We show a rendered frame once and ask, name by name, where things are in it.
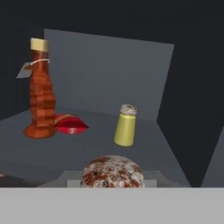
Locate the red pouch with gold stripe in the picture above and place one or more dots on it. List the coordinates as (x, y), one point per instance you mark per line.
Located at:
(70, 124)

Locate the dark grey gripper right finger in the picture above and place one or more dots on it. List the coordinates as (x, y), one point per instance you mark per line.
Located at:
(154, 178)

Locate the dark grey cabinet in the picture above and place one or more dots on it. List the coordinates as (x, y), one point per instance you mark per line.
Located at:
(102, 73)

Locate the red condiment bottle tan cap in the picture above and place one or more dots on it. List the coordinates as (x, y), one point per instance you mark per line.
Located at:
(42, 99)

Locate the yellow shaker with speckled lid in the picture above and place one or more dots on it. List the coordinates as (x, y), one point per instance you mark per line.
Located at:
(125, 128)

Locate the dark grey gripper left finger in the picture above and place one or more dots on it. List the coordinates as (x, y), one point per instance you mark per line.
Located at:
(66, 178)

